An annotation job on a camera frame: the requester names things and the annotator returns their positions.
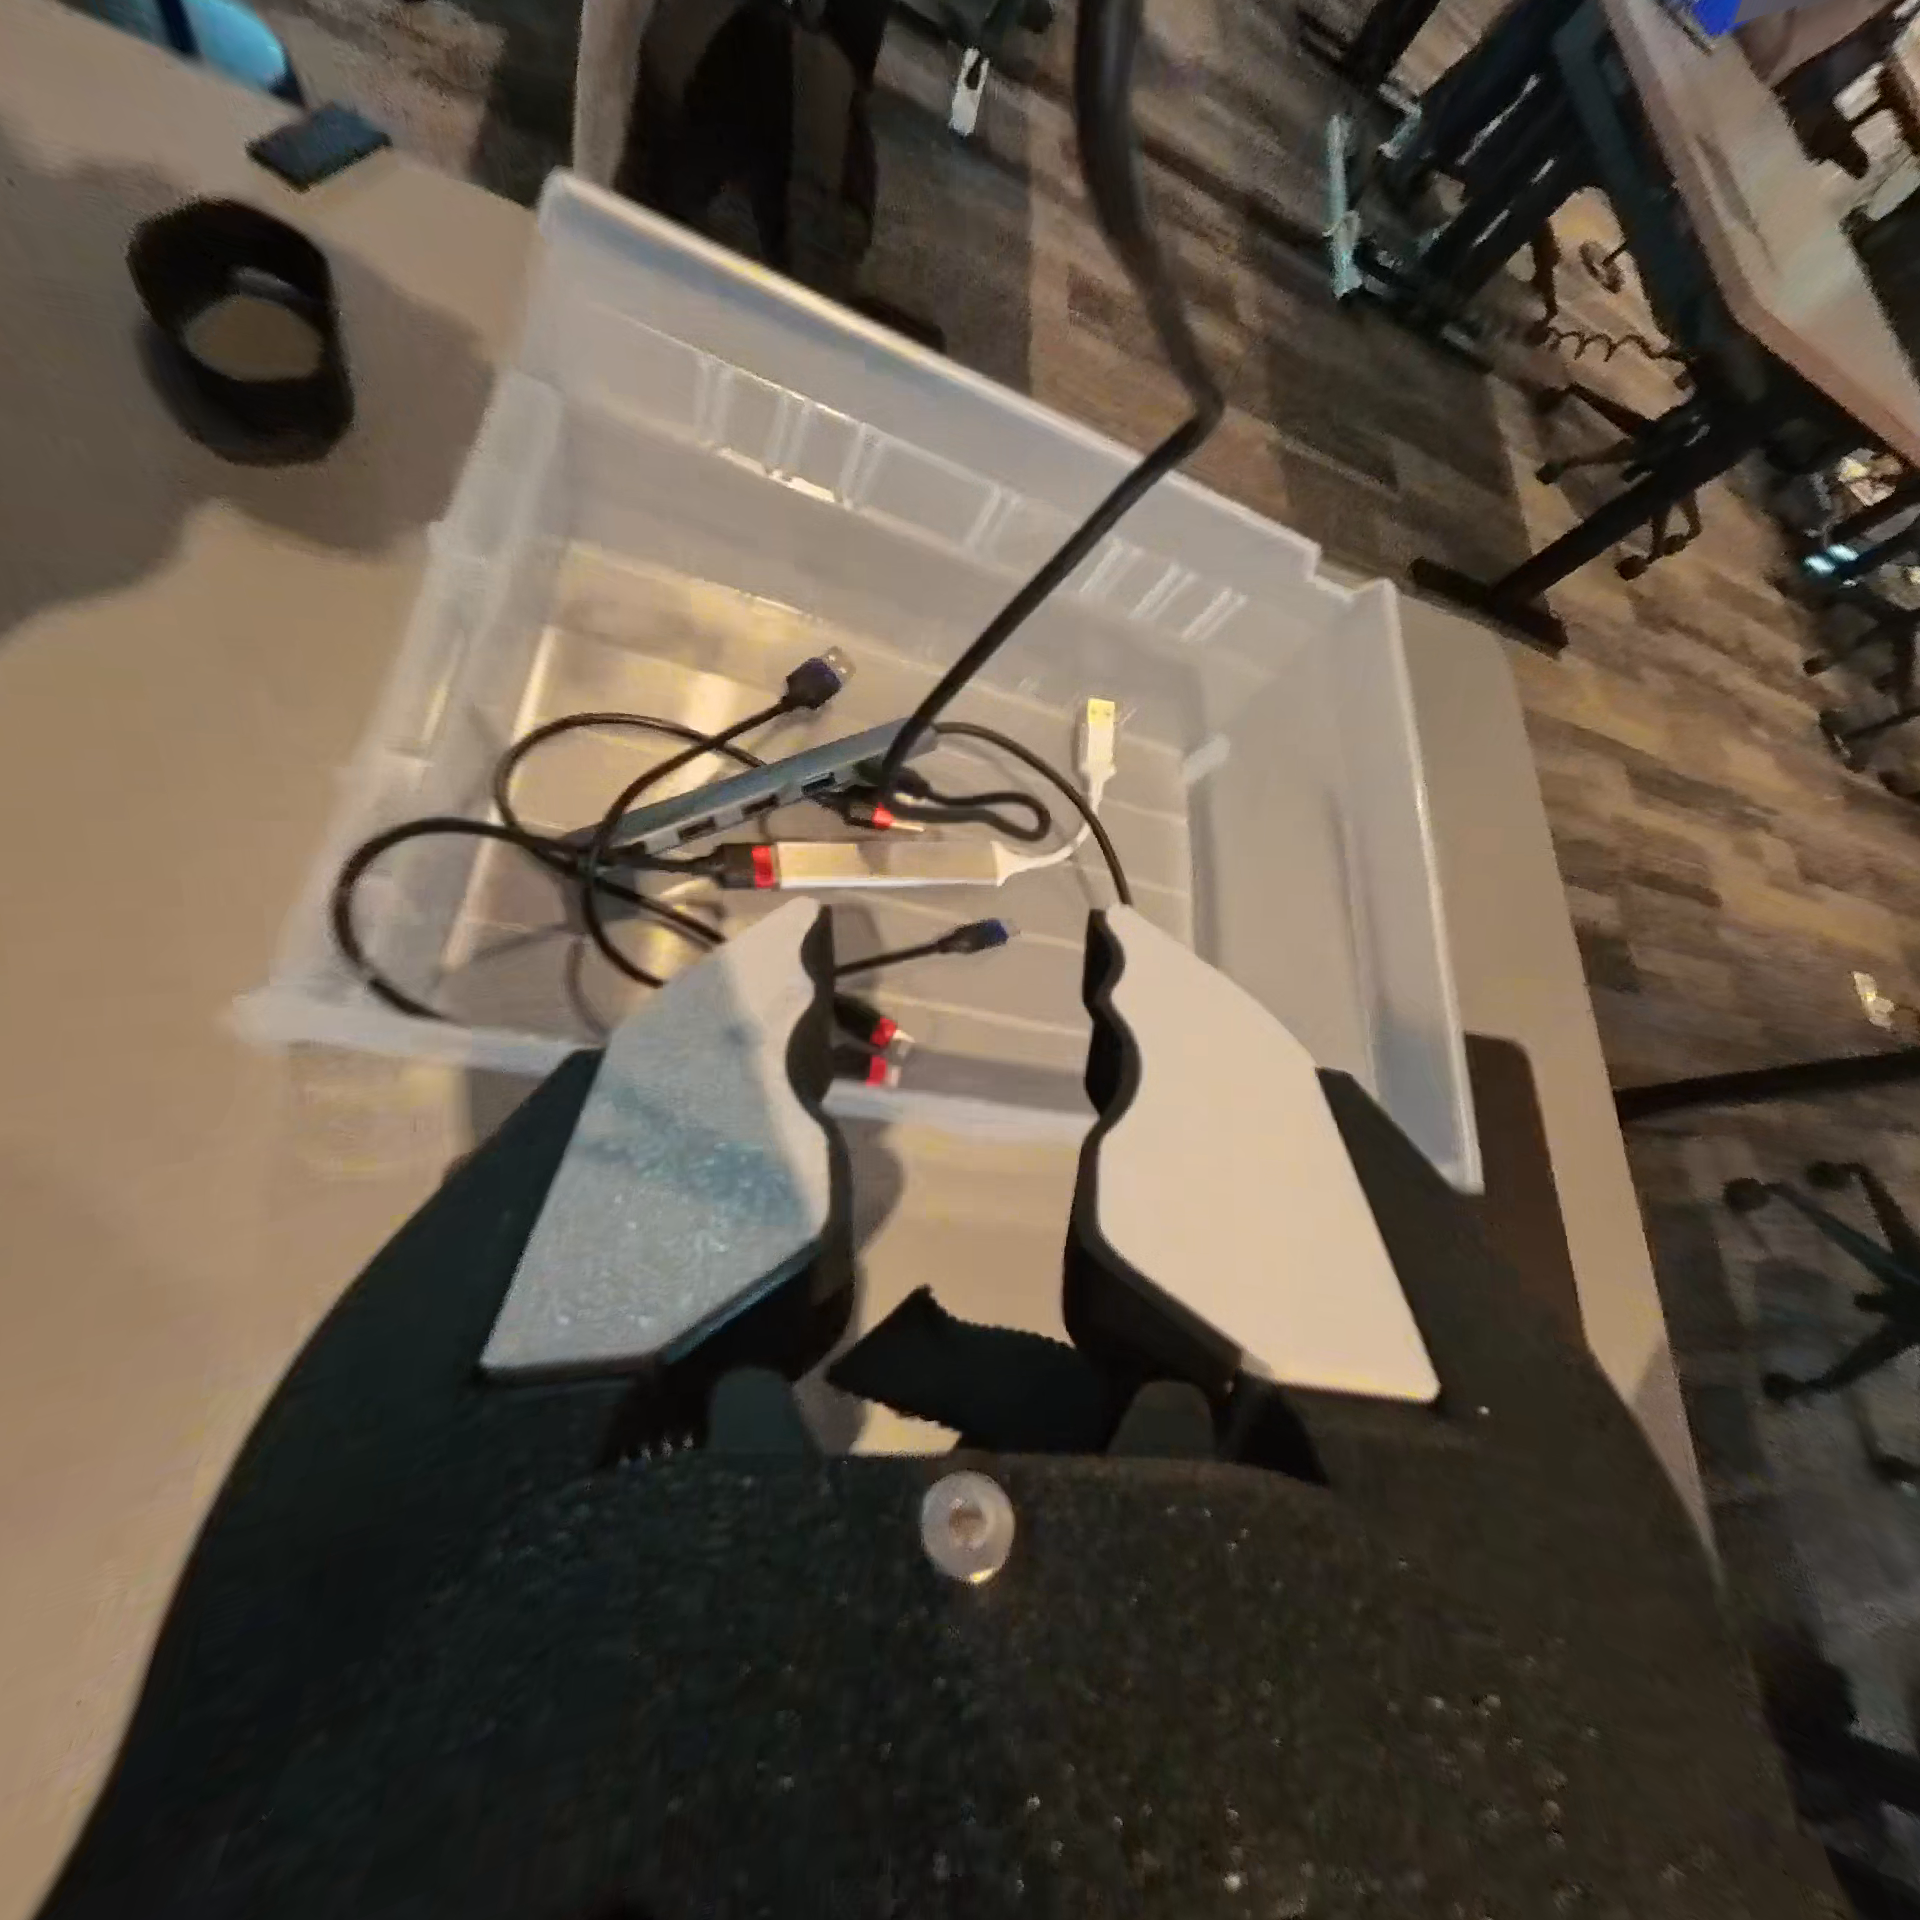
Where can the small dark flat pad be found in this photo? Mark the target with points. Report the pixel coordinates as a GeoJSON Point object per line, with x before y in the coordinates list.
{"type": "Point", "coordinates": [318, 142]}

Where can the clear plastic organizer box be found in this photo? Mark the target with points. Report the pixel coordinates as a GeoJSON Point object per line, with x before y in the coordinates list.
{"type": "Point", "coordinates": [629, 451]}

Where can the silver usb hub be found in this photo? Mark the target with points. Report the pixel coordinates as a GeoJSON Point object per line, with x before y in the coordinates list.
{"type": "Point", "coordinates": [884, 868]}

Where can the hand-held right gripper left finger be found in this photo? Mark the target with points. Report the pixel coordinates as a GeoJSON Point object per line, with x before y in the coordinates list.
{"type": "Point", "coordinates": [660, 1201]}

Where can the wood top office desk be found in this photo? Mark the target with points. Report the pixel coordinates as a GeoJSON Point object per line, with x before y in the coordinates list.
{"type": "Point", "coordinates": [1723, 149]}

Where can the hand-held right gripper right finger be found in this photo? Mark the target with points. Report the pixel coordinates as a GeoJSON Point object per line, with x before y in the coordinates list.
{"type": "Point", "coordinates": [1244, 1215]}

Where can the black office chair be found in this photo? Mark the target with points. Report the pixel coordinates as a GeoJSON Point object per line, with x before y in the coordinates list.
{"type": "Point", "coordinates": [780, 149]}
{"type": "Point", "coordinates": [1861, 1277]}

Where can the grey usb hub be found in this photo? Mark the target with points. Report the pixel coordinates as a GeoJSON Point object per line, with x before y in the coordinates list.
{"type": "Point", "coordinates": [720, 803]}

